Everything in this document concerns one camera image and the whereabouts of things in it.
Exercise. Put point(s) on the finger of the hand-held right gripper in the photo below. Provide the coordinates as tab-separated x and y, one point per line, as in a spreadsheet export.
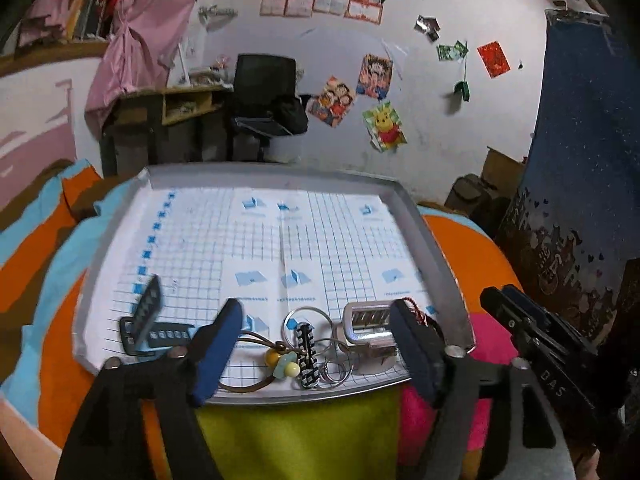
500	305
522	300

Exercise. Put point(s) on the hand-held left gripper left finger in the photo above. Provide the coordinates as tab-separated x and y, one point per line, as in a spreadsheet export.
217	355

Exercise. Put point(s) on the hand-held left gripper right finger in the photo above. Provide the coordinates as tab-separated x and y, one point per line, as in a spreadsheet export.
415	355

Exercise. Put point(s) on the silver metal box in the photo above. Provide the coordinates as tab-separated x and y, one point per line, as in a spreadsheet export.
370	340

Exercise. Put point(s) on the metal tray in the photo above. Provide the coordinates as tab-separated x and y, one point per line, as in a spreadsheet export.
440	260

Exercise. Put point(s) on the blue grid paper sheet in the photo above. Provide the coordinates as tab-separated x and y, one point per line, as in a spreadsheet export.
260	250

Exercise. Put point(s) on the dark bag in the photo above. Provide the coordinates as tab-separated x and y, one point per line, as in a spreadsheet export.
470	195

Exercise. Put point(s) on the cardboard box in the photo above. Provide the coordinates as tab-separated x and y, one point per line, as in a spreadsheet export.
502	170

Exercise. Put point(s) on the dark blue printed cloth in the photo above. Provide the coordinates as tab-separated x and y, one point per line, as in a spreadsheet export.
575	160

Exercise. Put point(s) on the colourful patchwork blanket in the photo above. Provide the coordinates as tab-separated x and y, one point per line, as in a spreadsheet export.
45	260

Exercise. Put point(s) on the tan board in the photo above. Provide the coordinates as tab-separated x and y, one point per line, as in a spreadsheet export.
20	430

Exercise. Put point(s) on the yellow bear poster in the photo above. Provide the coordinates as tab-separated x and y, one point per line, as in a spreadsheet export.
385	127

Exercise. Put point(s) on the green hanging ornament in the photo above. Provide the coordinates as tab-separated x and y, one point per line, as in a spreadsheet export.
462	91

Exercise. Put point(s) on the wooden desk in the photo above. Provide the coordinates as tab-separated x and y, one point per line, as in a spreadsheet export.
175	110

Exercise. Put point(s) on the black bag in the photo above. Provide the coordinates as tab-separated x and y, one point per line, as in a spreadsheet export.
292	115

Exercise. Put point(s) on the cartoon face poster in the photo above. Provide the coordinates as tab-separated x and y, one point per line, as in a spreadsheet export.
375	77

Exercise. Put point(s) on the cartoon group poster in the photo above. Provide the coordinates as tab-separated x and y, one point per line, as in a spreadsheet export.
332	102

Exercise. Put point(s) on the black office chair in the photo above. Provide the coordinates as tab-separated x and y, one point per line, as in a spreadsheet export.
262	80

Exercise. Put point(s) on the pile of desk clutter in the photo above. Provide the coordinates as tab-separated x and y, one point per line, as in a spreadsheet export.
210	72

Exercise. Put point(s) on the pink curtain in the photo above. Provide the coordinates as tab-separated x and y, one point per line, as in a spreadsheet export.
145	25

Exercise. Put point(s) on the wooden window sill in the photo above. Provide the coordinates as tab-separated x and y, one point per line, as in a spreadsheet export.
50	55

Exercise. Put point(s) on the barred window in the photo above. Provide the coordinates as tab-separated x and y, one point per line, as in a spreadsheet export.
90	15

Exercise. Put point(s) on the red wall envelope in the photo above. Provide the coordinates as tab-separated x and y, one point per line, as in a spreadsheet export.
493	59

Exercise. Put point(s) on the green wall sticker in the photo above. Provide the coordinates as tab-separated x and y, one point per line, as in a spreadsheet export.
452	51

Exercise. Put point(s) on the small wall photo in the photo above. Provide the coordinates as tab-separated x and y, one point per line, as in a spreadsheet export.
427	27

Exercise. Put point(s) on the grey wall bracket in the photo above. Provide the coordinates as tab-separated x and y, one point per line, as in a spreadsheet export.
217	12

